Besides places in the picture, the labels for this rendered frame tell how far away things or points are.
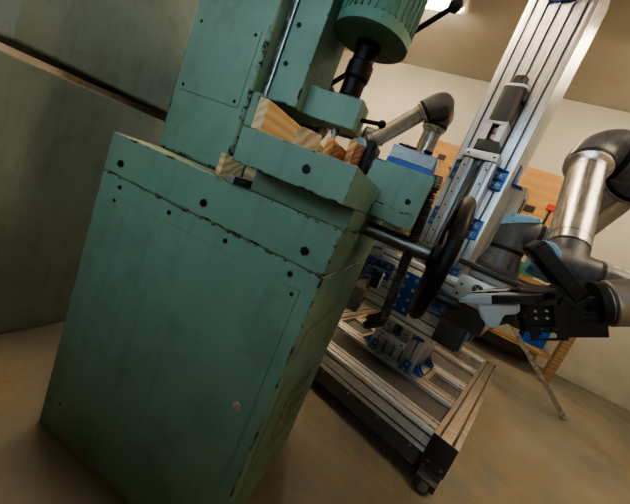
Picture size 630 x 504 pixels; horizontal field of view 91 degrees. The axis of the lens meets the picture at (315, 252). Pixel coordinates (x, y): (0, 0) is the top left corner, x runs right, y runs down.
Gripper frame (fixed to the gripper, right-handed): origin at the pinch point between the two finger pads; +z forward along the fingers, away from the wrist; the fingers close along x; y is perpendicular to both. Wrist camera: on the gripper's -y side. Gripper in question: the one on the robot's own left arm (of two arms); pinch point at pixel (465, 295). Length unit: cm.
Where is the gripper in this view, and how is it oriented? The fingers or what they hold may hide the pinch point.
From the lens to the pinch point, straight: 63.7
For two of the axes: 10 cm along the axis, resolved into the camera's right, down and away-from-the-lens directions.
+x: 3.3, -0.4, 9.4
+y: 1.0, 9.9, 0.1
